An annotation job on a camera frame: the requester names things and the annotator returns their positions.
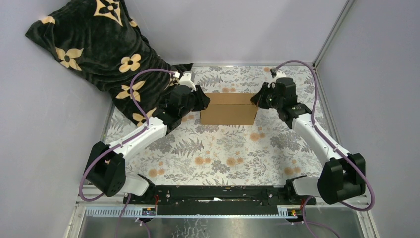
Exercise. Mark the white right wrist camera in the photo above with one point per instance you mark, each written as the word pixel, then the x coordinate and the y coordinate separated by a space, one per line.
pixel 277 74

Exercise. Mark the floral patterned table mat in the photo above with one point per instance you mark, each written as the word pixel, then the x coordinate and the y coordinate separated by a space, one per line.
pixel 265 153

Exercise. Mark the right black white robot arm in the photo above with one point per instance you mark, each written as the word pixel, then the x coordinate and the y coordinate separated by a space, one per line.
pixel 342 172

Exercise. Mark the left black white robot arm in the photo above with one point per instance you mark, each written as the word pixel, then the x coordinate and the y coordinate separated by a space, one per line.
pixel 106 166

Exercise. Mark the aluminium frame rail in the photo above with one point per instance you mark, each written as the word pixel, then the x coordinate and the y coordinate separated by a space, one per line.
pixel 112 217

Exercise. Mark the brown cardboard box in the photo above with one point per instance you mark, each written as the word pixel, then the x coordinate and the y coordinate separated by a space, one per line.
pixel 229 109

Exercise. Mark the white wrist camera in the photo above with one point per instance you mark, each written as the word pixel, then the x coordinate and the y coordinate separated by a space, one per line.
pixel 277 74
pixel 185 79

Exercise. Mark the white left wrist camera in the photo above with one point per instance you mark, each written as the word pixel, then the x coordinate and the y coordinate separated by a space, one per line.
pixel 185 79

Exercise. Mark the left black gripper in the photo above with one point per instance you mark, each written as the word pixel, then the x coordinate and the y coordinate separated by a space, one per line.
pixel 202 100

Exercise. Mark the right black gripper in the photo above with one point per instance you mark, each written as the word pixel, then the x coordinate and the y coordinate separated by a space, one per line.
pixel 258 99

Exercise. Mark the black floral plush blanket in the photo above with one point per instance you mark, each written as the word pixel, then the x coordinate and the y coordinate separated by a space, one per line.
pixel 98 41

